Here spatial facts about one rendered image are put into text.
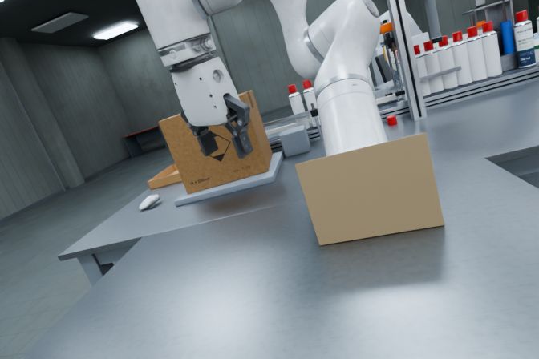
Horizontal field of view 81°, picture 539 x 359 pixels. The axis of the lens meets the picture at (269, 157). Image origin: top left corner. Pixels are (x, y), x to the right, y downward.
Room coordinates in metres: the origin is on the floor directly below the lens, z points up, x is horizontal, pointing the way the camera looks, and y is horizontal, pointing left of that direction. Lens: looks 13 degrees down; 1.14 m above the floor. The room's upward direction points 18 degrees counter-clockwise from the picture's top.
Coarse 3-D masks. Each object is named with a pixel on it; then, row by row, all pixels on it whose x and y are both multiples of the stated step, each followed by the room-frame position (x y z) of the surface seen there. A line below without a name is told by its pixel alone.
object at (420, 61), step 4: (416, 48) 1.24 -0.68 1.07; (416, 52) 1.24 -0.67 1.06; (420, 52) 1.25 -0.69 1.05; (416, 56) 1.24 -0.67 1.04; (420, 56) 1.23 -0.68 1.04; (416, 60) 1.24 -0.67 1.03; (420, 60) 1.23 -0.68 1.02; (424, 60) 1.24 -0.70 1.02; (420, 64) 1.24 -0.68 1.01; (424, 64) 1.24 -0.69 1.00; (420, 68) 1.24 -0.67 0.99; (424, 68) 1.24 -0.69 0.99; (420, 72) 1.24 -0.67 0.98; (424, 72) 1.24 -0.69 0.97; (420, 76) 1.24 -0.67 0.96; (424, 80) 1.23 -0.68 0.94; (428, 80) 1.25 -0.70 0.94; (424, 84) 1.24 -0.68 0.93; (428, 84) 1.24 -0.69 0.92; (424, 88) 1.24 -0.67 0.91; (428, 88) 1.24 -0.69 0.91; (424, 92) 1.24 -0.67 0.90; (428, 92) 1.24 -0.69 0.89; (424, 96) 1.24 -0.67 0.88
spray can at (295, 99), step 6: (294, 84) 1.37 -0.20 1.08; (294, 90) 1.36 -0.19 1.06; (294, 96) 1.35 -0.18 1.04; (300, 96) 1.36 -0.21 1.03; (294, 102) 1.35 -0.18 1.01; (300, 102) 1.36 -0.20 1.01; (294, 108) 1.36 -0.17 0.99; (300, 108) 1.35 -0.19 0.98; (294, 114) 1.37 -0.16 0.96; (300, 120) 1.35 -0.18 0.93; (306, 120) 1.36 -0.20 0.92; (306, 126) 1.35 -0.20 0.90
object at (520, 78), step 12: (528, 72) 1.13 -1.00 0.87; (480, 84) 1.17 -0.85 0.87; (492, 84) 1.16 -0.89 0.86; (504, 84) 1.15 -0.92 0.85; (516, 84) 1.14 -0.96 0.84; (432, 96) 1.21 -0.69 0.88; (444, 96) 1.20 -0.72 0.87; (456, 96) 1.19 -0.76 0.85; (468, 96) 1.18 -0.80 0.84; (396, 108) 1.24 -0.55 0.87; (408, 108) 1.23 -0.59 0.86; (432, 108) 1.21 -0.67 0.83; (384, 120) 1.25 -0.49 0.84; (312, 132) 1.32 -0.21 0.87; (276, 144) 1.37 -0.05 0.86
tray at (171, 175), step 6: (168, 168) 1.63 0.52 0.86; (174, 168) 1.68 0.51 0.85; (162, 174) 1.56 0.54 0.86; (168, 174) 1.61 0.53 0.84; (174, 174) 1.40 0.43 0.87; (150, 180) 1.45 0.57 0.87; (156, 180) 1.42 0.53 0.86; (162, 180) 1.41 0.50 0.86; (168, 180) 1.41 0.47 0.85; (174, 180) 1.40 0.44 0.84; (180, 180) 1.39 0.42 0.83; (150, 186) 1.43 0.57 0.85; (156, 186) 1.42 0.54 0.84; (162, 186) 1.42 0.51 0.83
